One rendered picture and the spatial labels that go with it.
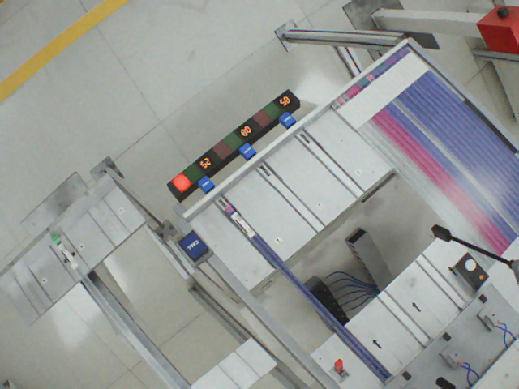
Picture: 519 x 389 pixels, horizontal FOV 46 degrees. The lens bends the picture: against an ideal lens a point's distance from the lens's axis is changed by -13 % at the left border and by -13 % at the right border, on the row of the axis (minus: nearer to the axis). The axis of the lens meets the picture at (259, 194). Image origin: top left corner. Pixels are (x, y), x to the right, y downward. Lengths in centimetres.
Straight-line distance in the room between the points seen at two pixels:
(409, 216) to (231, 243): 59
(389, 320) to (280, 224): 30
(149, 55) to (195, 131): 29
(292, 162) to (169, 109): 75
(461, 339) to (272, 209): 48
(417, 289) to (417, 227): 49
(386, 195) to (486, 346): 61
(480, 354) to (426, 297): 19
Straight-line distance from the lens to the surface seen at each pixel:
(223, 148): 148
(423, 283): 139
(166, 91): 211
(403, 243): 183
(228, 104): 219
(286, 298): 169
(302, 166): 145
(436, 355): 130
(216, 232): 141
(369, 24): 241
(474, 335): 133
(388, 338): 135
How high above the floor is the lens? 202
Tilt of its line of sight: 62 degrees down
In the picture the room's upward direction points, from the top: 118 degrees clockwise
